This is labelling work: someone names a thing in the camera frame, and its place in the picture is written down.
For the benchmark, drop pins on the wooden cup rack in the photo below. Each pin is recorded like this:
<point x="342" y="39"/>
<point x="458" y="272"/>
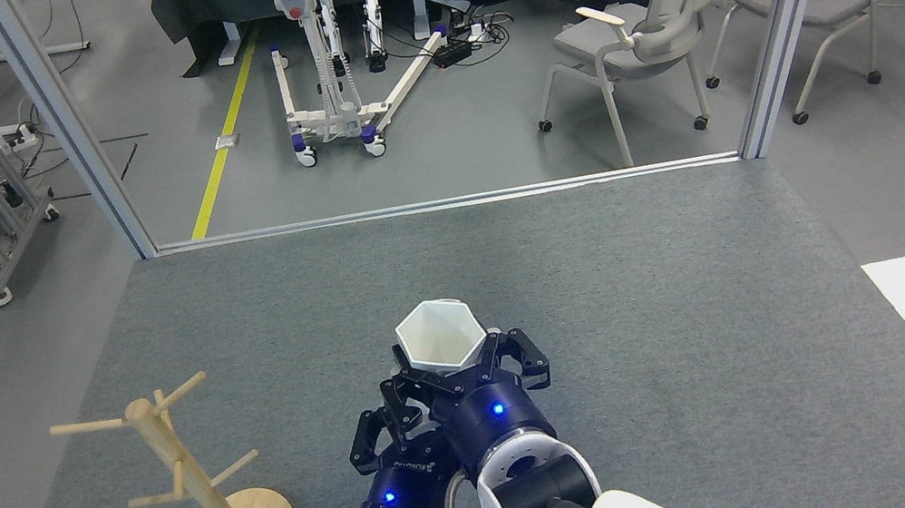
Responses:
<point x="162" y="440"/>

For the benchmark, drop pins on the white wheeled stand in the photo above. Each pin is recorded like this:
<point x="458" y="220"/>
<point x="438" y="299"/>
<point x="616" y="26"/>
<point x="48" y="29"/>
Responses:
<point x="342" y="116"/>

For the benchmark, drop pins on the grey mesh-back chair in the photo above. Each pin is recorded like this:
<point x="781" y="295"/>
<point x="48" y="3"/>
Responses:
<point x="655" y="36"/>

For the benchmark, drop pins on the metal floor plate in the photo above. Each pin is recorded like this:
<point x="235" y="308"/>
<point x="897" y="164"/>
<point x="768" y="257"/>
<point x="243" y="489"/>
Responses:
<point x="227" y="142"/>

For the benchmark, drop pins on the silver post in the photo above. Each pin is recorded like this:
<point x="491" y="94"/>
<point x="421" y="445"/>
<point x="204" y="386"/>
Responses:
<point x="74" y="133"/>
<point x="789" y="14"/>

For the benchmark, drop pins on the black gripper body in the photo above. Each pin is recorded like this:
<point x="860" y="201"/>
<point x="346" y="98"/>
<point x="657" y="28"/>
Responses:
<point x="491" y="427"/>
<point x="405" y="492"/>

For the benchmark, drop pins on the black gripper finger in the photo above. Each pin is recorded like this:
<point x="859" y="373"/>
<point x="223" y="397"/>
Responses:
<point x="416" y="412"/>
<point x="534" y="364"/>
<point x="418" y="379"/>
<point x="364" y="453"/>

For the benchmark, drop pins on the white stand column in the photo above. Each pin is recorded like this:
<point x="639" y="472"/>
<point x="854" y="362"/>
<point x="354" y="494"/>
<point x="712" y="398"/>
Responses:
<point x="370" y="1"/>

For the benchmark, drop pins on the black power strip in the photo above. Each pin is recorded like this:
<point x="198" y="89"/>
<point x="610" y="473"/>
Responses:
<point x="452" y="54"/>

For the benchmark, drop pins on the white faceted cup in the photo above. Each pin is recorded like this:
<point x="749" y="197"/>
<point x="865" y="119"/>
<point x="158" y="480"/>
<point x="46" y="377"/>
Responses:
<point x="439" y="339"/>

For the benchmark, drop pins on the white power strip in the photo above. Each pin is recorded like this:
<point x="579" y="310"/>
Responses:
<point x="19" y="136"/>

